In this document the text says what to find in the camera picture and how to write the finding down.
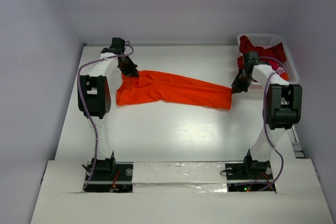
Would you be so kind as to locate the small orange cloth in basket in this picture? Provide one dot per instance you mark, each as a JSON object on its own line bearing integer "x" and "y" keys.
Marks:
{"x": 284, "y": 76}

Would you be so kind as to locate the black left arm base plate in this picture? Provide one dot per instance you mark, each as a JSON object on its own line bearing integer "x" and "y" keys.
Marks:
{"x": 119, "y": 180}

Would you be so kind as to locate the pink cloth in basket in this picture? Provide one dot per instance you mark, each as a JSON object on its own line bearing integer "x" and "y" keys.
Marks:
{"x": 278, "y": 67}

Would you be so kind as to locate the dark red t shirt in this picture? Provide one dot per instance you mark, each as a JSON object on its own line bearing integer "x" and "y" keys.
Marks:
{"x": 273, "y": 53}

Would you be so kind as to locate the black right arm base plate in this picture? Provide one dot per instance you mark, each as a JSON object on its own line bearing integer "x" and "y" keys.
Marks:
{"x": 248, "y": 177}

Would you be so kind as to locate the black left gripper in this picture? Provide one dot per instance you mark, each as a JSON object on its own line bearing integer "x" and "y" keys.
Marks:
{"x": 130, "y": 72}

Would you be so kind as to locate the metal rail right table edge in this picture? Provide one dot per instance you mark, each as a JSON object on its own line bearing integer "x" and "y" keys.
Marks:
{"x": 296, "y": 146}

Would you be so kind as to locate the orange t shirt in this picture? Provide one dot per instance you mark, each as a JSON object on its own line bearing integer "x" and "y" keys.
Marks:
{"x": 153, "y": 86}

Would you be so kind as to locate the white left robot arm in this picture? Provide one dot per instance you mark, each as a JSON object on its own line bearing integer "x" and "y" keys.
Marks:
{"x": 94, "y": 100}

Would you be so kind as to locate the white plastic basket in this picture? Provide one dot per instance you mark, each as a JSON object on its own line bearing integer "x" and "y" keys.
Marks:
{"x": 269, "y": 40}

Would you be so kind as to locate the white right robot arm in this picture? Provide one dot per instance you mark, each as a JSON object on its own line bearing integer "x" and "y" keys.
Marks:
{"x": 282, "y": 102}

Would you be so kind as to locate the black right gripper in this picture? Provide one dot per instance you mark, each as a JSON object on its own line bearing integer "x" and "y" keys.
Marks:
{"x": 241, "y": 81}

